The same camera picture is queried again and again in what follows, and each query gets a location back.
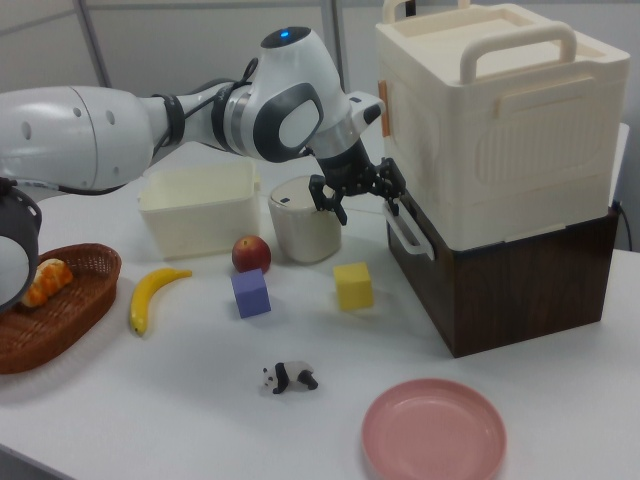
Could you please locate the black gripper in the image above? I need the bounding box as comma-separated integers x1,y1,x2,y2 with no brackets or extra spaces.
308,139,407,225

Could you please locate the white open plastic bin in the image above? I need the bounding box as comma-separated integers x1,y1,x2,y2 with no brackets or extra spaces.
137,162,262,260

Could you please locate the dark wood drawer case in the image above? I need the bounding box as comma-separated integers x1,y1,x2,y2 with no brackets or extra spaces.
444,202,622,359

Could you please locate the small cream lidded trash can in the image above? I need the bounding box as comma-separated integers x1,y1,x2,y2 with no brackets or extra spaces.
268,174,344,265

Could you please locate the yellow foam cube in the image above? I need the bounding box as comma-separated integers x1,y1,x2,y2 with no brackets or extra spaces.
333,261,375,312

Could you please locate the cream plastic storage box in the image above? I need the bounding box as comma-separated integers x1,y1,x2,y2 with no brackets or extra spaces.
374,0,630,247

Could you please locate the red apple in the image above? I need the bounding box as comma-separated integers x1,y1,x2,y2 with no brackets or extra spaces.
231,235,273,274

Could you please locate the purple foam cube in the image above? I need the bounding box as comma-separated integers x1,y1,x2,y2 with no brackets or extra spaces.
230,268,273,320

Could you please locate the panda figurine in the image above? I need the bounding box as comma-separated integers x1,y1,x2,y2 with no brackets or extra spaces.
259,360,320,397

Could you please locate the yellow banana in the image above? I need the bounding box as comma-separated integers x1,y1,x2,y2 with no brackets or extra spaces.
129,268,194,338

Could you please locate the pink plate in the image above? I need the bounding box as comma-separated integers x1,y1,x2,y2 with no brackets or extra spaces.
361,378,508,480

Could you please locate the brown wicker basket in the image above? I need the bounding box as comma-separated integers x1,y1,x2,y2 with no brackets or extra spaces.
0,243,123,375

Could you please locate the toy bread piece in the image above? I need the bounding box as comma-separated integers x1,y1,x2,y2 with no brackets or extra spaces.
22,257,75,308

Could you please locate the orange strip door handle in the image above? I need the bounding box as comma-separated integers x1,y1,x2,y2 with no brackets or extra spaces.
378,79,392,139

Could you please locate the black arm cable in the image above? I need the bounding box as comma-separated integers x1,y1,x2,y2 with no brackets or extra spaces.
149,57,262,151

